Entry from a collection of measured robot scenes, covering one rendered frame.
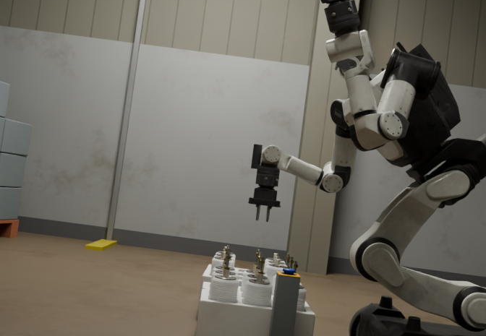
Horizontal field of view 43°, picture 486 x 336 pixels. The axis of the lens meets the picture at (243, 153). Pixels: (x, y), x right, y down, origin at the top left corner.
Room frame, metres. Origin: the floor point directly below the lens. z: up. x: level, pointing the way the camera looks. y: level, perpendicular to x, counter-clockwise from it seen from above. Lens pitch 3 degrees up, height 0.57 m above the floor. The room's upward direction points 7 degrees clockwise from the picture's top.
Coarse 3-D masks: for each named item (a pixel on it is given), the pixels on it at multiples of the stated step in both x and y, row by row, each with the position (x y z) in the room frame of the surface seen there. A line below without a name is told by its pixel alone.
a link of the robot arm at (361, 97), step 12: (348, 84) 1.69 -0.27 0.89; (360, 84) 1.67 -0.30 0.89; (360, 96) 1.66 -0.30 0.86; (372, 96) 1.67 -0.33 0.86; (360, 108) 1.66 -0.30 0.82; (372, 108) 1.66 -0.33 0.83; (360, 120) 1.66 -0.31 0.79; (372, 120) 1.65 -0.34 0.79; (360, 132) 1.67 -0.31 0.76; (372, 132) 1.65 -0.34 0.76; (360, 144) 1.70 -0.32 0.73; (372, 144) 1.68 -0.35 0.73
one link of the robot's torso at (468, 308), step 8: (472, 296) 1.95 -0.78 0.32; (480, 296) 1.95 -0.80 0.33; (464, 304) 1.95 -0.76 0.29; (472, 304) 1.94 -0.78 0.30; (480, 304) 1.94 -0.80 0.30; (464, 312) 1.95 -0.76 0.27; (472, 312) 1.94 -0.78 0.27; (480, 312) 1.94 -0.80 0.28; (464, 320) 1.96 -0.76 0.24; (472, 320) 1.94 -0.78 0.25; (480, 320) 1.94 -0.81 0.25; (480, 328) 1.95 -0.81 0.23
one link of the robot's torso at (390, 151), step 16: (400, 48) 1.94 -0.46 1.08; (416, 48) 2.00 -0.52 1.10; (432, 96) 1.98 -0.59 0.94; (448, 96) 1.99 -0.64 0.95; (416, 112) 1.93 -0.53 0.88; (432, 112) 1.95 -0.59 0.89; (448, 112) 1.98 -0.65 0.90; (416, 128) 1.93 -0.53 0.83; (432, 128) 1.95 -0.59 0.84; (448, 128) 1.97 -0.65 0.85; (400, 144) 1.95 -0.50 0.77; (416, 144) 1.93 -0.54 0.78; (432, 144) 1.96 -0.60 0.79; (400, 160) 2.02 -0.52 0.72; (416, 160) 2.00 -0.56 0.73
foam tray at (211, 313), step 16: (208, 288) 2.30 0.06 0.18; (240, 288) 2.43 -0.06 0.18; (208, 304) 2.06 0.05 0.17; (224, 304) 2.07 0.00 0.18; (240, 304) 2.08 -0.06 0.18; (272, 304) 2.15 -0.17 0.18; (208, 320) 2.06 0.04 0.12; (224, 320) 2.07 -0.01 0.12; (240, 320) 2.07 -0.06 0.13; (256, 320) 2.07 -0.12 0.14; (304, 320) 2.07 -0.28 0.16
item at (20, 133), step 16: (0, 96) 4.01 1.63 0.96; (0, 112) 4.04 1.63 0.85; (0, 128) 4.06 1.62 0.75; (16, 128) 4.26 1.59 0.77; (0, 144) 4.09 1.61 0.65; (16, 144) 4.29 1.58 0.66; (0, 160) 4.13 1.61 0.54; (16, 160) 4.33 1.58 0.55; (0, 176) 4.16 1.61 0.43; (16, 176) 4.36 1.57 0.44; (0, 192) 4.19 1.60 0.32; (16, 192) 4.39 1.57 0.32; (0, 208) 4.22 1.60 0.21; (16, 208) 4.42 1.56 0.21; (0, 224) 4.40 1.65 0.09; (16, 224) 4.43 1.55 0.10
